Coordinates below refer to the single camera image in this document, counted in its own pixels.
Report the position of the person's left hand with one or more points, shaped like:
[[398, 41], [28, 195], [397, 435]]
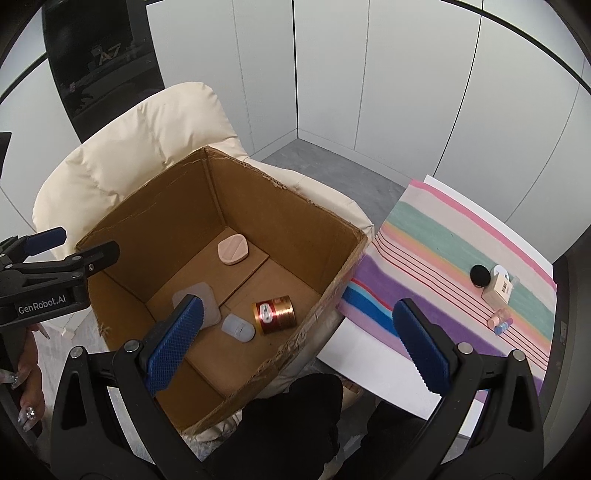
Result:
[[32, 383]]

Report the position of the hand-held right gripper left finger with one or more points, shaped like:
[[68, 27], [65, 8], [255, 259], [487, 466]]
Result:
[[178, 344]]

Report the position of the cream padded armchair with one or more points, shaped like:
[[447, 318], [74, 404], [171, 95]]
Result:
[[138, 138]]

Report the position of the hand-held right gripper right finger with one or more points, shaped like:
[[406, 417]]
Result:
[[422, 344]]

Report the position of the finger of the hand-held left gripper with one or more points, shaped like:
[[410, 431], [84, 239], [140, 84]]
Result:
[[99, 256], [44, 240]]

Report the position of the small pink bottle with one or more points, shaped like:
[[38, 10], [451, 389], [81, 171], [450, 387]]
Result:
[[496, 318]]

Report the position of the small blue bottle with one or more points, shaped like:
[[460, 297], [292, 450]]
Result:
[[503, 326]]

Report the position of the striped colourful cloth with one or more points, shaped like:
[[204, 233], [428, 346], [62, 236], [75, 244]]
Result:
[[438, 244]]

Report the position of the brown cardboard box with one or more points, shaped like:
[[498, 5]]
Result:
[[277, 221]]

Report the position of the black round compact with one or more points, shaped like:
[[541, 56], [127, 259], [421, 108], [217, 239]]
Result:
[[480, 275]]

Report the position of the gold and red can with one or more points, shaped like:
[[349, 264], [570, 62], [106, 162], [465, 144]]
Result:
[[277, 314]]

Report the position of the white round compact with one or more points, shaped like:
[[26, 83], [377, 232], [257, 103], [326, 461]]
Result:
[[501, 271]]

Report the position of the person's black trousers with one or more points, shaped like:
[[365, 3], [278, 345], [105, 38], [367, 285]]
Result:
[[286, 424]]

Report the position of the small beige carton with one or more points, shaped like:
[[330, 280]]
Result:
[[498, 290]]

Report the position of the translucent square container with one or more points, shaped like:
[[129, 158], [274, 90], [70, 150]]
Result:
[[211, 304]]

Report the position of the black glossy panel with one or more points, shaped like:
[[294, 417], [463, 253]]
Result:
[[106, 60]]

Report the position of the pale blue plastic case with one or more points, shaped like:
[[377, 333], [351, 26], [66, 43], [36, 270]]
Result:
[[238, 328]]

